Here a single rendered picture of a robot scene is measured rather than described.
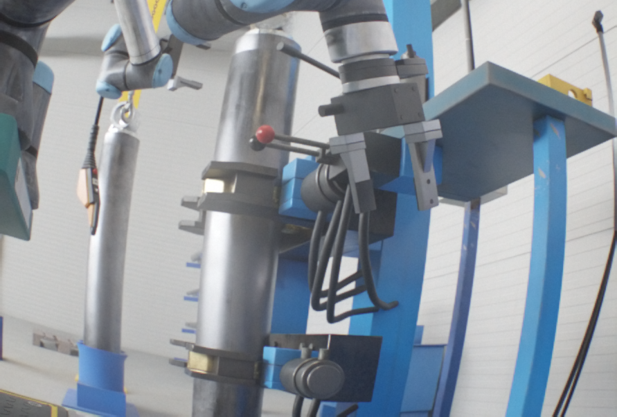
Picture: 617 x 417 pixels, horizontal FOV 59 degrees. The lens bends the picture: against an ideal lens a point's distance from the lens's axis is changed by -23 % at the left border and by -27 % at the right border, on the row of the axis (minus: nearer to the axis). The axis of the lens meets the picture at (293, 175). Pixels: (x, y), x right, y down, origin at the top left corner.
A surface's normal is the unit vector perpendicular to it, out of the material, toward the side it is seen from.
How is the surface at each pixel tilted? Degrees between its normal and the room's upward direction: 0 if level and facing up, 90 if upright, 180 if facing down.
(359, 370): 90
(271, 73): 90
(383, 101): 114
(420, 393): 90
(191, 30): 154
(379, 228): 90
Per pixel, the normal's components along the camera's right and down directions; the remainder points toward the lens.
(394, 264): 0.29, -0.22
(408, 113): 0.50, -0.06
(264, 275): 0.71, -0.11
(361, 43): -0.14, 0.07
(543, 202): -0.95, -0.18
